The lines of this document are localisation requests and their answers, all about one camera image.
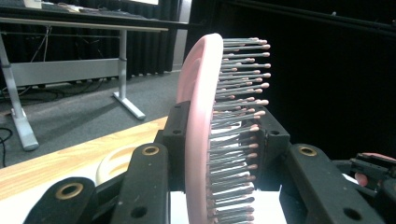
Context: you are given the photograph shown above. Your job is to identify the black curtain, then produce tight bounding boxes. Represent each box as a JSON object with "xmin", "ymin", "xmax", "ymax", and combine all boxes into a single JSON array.
[{"xmin": 0, "ymin": 0, "xmax": 396, "ymax": 161}]

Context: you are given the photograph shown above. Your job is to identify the pink hairbrush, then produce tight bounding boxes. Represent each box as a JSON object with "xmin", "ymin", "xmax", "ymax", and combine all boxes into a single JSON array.
[{"xmin": 176, "ymin": 33, "xmax": 272, "ymax": 224}]

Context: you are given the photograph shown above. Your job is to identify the cream ribbed cup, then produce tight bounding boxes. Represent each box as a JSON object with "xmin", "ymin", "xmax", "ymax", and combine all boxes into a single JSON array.
[{"xmin": 95, "ymin": 144, "xmax": 142, "ymax": 187}]

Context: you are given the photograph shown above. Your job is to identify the white metal desk frame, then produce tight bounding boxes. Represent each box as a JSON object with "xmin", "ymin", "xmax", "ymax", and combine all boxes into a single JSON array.
[{"xmin": 0, "ymin": 17, "xmax": 169, "ymax": 152}]

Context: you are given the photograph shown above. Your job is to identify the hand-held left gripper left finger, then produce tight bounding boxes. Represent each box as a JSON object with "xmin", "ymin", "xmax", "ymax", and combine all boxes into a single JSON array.
[{"xmin": 154, "ymin": 100, "xmax": 191, "ymax": 191}]

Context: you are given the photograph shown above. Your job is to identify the black floor cables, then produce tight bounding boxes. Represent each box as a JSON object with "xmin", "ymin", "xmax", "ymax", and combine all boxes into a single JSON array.
[{"xmin": 0, "ymin": 126, "xmax": 14, "ymax": 168}]

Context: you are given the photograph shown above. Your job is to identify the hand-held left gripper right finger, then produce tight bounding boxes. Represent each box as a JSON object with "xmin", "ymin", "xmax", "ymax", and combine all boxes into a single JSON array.
[{"xmin": 253, "ymin": 106, "xmax": 291, "ymax": 191}]

